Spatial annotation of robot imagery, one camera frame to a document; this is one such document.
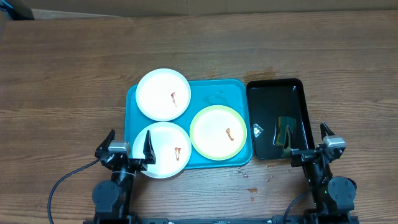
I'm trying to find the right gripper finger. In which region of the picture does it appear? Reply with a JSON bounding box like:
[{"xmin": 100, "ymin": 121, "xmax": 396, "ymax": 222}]
[
  {"xmin": 320, "ymin": 122, "xmax": 335, "ymax": 139},
  {"xmin": 282, "ymin": 125, "xmax": 292, "ymax": 156}
]

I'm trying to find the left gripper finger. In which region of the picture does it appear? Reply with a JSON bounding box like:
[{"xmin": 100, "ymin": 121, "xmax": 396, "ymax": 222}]
[
  {"xmin": 143, "ymin": 130, "xmax": 156, "ymax": 164},
  {"xmin": 95, "ymin": 129, "xmax": 116, "ymax": 157}
]

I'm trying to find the white plate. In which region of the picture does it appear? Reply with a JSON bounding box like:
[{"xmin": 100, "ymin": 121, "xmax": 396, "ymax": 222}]
[
  {"xmin": 131, "ymin": 122, "xmax": 192, "ymax": 179},
  {"xmin": 136, "ymin": 68, "xmax": 192, "ymax": 121}
]

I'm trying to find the green yellow sponge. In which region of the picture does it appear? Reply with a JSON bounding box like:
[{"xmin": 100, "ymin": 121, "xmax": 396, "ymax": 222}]
[{"xmin": 274, "ymin": 116, "xmax": 296, "ymax": 158}]

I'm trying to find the green rimmed plate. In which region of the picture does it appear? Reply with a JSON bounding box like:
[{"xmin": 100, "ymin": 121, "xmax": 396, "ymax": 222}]
[{"xmin": 190, "ymin": 105, "xmax": 248, "ymax": 161}]

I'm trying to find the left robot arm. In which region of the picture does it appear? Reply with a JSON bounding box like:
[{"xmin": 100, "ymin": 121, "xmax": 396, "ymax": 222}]
[{"xmin": 92, "ymin": 130, "xmax": 156, "ymax": 223}]

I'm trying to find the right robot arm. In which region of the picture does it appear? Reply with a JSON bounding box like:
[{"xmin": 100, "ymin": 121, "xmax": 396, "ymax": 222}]
[{"xmin": 281, "ymin": 123, "xmax": 359, "ymax": 224}]

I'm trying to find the black rectangular water tray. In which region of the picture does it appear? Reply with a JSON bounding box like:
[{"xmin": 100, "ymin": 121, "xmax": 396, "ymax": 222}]
[{"xmin": 246, "ymin": 78, "xmax": 315, "ymax": 160}]

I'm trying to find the dark object top left corner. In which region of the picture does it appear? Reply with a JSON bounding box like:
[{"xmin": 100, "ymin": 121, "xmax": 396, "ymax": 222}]
[{"xmin": 1, "ymin": 0, "xmax": 34, "ymax": 21}]

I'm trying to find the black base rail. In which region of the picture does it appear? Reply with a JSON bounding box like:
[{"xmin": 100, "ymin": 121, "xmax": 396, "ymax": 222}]
[{"xmin": 83, "ymin": 214, "xmax": 360, "ymax": 224}]

